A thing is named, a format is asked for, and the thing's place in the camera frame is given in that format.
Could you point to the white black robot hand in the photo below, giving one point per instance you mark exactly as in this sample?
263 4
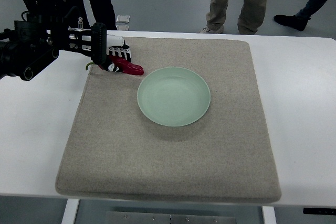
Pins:
118 55

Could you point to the red pepper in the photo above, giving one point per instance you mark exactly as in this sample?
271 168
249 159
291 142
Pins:
128 66

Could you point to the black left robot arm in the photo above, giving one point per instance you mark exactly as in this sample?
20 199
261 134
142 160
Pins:
36 40

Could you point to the pale green plate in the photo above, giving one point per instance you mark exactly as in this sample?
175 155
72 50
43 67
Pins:
173 96

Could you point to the clear floor socket lower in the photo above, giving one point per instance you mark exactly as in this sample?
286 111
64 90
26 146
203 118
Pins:
123 27

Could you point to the clear floor socket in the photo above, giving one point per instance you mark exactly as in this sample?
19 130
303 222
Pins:
123 19
123 27

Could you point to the clear floor socket upper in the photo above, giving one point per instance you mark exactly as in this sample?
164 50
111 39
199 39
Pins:
123 19

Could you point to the beige felt mat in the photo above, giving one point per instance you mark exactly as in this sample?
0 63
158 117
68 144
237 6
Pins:
192 128

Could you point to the white left table leg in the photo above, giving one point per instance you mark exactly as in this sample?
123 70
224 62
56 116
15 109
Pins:
70 212

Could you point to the white table leg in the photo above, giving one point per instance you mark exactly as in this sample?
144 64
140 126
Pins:
70 212
268 214

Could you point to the person in dark jeans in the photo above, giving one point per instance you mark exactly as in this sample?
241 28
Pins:
300 20

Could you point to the white right table leg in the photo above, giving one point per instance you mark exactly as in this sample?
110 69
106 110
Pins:
268 214

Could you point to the black table control panel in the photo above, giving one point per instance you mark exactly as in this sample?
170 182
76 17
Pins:
319 211

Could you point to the grey metal base plate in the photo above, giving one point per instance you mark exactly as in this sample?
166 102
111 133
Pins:
115 217

